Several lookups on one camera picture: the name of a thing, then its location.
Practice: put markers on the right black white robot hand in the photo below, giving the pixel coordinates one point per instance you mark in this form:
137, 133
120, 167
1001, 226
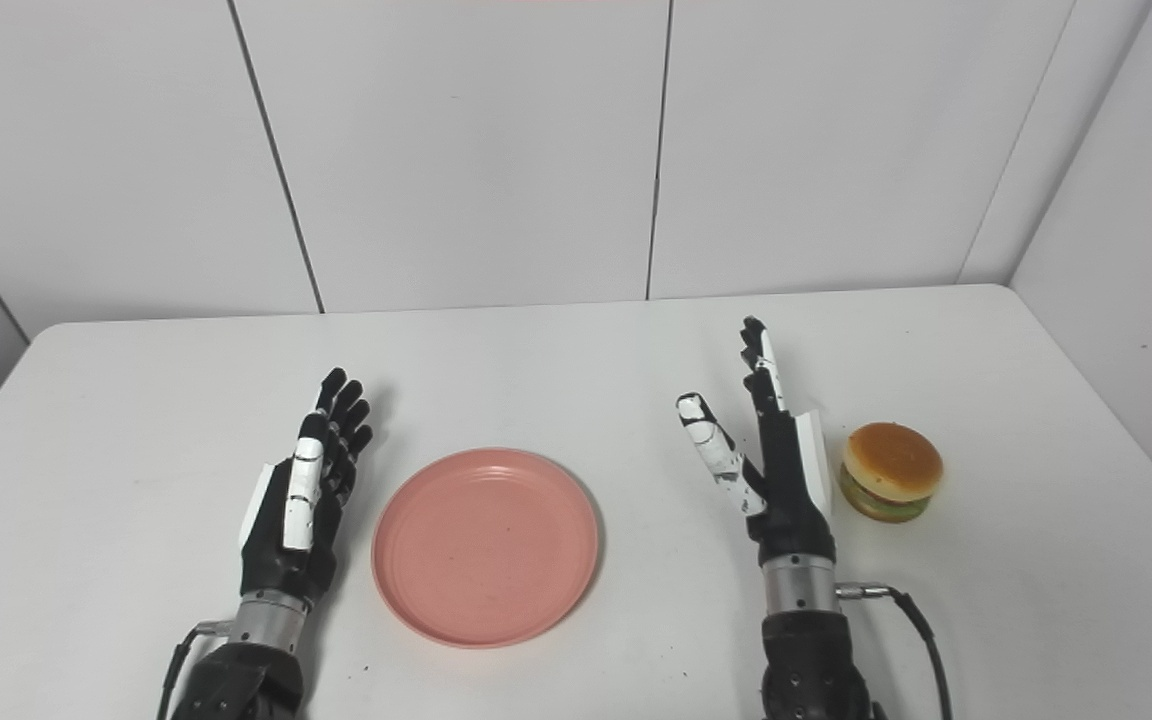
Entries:
781, 470

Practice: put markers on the pink round plate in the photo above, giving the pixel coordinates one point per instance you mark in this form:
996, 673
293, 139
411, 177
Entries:
485, 546

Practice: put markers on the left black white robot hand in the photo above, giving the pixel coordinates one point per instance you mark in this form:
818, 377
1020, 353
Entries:
301, 500

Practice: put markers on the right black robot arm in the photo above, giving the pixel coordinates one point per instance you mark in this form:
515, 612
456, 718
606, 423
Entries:
811, 650

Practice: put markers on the toy hamburger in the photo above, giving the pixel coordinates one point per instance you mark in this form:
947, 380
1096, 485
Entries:
891, 471

